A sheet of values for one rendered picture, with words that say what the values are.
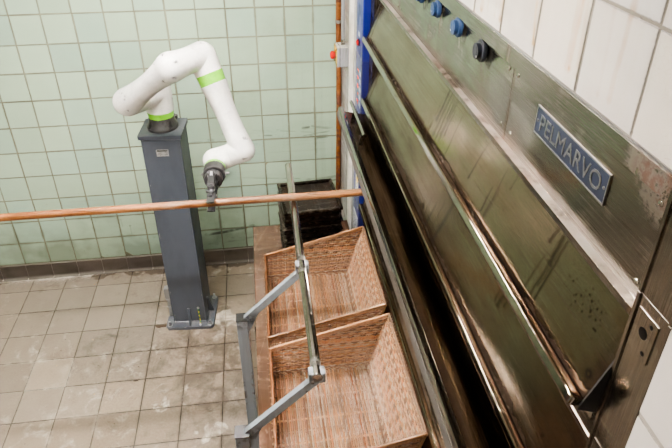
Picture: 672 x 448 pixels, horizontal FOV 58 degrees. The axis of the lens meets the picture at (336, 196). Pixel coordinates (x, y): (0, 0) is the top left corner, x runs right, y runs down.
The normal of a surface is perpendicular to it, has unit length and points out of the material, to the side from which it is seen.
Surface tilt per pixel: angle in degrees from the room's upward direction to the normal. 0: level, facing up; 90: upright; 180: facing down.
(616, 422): 90
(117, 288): 0
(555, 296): 70
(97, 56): 90
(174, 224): 90
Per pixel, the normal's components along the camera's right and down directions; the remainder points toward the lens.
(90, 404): 0.00, -0.85
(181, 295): 0.07, 0.52
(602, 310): -0.93, -0.22
